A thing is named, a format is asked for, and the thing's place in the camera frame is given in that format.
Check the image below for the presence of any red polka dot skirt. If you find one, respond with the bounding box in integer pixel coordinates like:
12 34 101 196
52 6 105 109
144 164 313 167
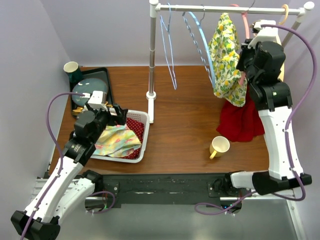
121 117 145 160

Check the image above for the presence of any pink plastic hanger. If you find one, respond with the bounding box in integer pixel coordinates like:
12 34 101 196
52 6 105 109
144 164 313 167
238 12 250 86

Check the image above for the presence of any pastel floral skirt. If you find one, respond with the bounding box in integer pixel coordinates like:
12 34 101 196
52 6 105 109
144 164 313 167
94 124 142 158

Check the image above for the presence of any yellow lemon print garment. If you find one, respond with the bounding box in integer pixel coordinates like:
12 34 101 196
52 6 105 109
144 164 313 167
208 12 247 107

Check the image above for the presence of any light blue plastic hanger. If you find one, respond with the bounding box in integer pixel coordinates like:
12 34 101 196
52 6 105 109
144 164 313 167
182 11 216 89

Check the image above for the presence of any blue wire hanger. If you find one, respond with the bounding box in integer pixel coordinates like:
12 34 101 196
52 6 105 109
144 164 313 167
159 2 178 90

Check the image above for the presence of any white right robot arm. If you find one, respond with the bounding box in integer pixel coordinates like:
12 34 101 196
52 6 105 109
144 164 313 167
216 39 312 197

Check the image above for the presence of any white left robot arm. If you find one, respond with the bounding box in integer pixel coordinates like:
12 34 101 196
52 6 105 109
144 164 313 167
10 103 128 240

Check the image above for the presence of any light wooden hanger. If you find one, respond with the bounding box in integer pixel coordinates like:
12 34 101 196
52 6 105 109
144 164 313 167
276 4 289 82

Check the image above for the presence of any white plastic mesh basket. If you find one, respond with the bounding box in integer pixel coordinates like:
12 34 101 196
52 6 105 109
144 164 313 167
91 110 150 164

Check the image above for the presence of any gold cutlery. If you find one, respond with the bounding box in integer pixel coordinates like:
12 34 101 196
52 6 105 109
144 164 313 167
71 101 113 116

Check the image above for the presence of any teal ceramic plate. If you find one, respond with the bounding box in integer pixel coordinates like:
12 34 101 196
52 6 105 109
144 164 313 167
71 78 109 107

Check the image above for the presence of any black tray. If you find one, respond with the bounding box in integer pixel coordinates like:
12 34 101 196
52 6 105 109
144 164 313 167
69 67 114 118

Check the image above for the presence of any plain red garment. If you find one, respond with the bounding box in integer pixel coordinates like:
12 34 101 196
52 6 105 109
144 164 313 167
216 93 265 142

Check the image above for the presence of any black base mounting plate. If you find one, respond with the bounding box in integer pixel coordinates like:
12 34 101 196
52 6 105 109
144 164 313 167
74 172 276 210

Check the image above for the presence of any dark green cup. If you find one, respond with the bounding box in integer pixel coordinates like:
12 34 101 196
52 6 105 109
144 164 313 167
63 61 83 83

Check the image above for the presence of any yellow mug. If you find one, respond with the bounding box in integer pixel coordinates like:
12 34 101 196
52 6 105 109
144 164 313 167
209 136 230 160

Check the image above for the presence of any silver white clothes rack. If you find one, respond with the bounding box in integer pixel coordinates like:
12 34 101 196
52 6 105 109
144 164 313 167
146 0 315 124

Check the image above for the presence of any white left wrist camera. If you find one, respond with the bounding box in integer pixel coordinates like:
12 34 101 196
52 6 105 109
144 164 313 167
82 90 108 112

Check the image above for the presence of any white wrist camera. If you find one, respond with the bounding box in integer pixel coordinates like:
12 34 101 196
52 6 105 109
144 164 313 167
82 90 108 112
248 19 281 49

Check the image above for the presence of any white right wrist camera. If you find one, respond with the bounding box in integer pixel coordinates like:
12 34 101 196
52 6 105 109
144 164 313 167
248 19 281 49

